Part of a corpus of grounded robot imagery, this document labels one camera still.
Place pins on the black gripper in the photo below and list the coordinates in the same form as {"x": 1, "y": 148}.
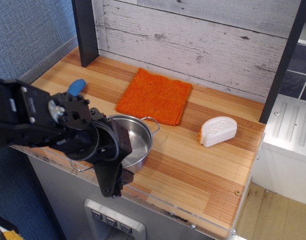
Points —
{"x": 106, "y": 141}

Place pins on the silver pot with handles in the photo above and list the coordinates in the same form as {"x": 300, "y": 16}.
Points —
{"x": 141, "y": 133}

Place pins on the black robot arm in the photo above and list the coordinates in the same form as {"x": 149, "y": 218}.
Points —
{"x": 33, "y": 118}

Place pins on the orange knitted rag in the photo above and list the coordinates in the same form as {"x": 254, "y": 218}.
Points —
{"x": 156, "y": 96}

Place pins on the silver cabinet button panel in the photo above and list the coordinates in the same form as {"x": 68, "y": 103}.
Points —
{"x": 106, "y": 223}

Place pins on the clear acrylic table guard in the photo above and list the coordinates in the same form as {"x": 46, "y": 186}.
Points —
{"x": 183, "y": 192}

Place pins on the white toy cheese wedge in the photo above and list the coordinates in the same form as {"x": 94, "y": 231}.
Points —
{"x": 217, "y": 130}

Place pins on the white toy sink unit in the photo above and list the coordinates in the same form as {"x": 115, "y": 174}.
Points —
{"x": 281, "y": 162}

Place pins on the blue handled toy fork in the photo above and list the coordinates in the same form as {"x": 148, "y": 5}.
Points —
{"x": 76, "y": 87}

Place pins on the dark left shelf post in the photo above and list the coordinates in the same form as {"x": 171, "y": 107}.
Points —
{"x": 85, "y": 30}

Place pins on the dark shelf post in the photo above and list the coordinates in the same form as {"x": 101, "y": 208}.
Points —
{"x": 85, "y": 30}
{"x": 290, "y": 47}

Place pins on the dark right shelf post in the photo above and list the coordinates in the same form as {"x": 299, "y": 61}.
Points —
{"x": 290, "y": 47}

